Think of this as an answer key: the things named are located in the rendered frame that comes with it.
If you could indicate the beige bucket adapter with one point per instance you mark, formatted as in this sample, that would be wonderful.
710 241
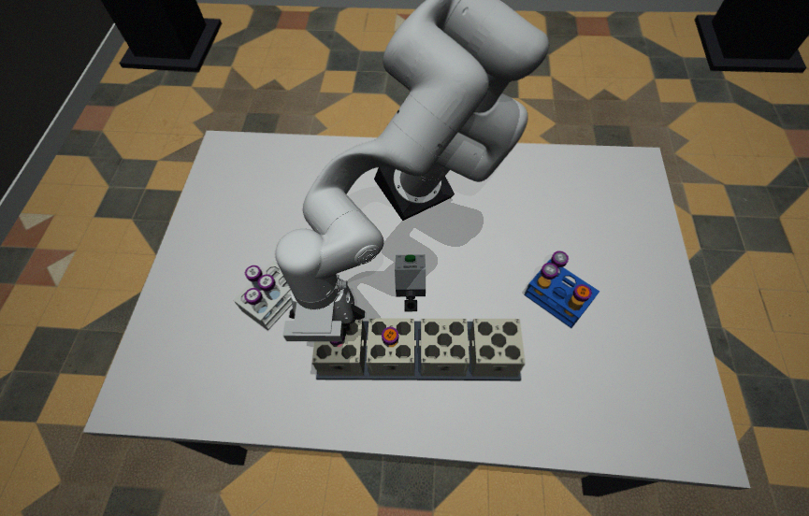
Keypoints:
437 336
391 361
337 361
485 336

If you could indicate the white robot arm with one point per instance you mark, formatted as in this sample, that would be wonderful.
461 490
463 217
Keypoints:
449 87

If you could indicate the blue tube rack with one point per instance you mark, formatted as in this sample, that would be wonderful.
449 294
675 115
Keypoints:
563 298

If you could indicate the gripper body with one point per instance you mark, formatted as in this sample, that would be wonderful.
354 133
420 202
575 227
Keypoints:
342 306

